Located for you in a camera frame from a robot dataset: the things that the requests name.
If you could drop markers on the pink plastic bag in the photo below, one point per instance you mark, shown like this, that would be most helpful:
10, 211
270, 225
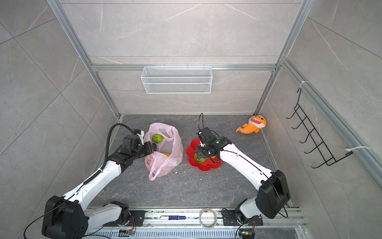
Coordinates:
157, 163

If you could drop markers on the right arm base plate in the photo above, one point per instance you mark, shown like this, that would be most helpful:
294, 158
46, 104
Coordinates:
234, 218

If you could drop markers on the orange shark plush toy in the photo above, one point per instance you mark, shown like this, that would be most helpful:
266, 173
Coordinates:
255, 123

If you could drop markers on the white wire mesh basket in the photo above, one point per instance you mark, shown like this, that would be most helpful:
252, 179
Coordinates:
177, 80

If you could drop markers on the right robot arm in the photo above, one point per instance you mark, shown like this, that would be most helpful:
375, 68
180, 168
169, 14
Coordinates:
272, 188

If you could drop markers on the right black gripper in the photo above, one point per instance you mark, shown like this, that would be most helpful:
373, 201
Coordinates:
200, 153

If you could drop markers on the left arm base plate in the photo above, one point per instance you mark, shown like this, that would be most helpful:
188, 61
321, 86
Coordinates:
134, 218

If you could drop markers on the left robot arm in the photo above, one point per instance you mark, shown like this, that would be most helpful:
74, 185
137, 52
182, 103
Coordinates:
68, 216

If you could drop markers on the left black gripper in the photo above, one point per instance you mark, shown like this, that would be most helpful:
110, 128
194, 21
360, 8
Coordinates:
147, 145

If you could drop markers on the blue white marker pen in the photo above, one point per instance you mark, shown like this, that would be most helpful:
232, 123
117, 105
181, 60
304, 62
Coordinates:
172, 218

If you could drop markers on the white tape roll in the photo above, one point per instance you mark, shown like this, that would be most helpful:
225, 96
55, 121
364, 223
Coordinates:
208, 218

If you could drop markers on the green bumpy fruit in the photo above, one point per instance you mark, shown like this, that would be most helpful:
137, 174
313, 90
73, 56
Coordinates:
199, 160

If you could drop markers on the red flower-shaped bowl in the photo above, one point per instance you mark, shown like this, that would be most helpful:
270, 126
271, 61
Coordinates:
209, 164

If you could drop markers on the black wire hook rack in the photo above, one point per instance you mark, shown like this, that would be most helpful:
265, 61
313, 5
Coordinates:
313, 135

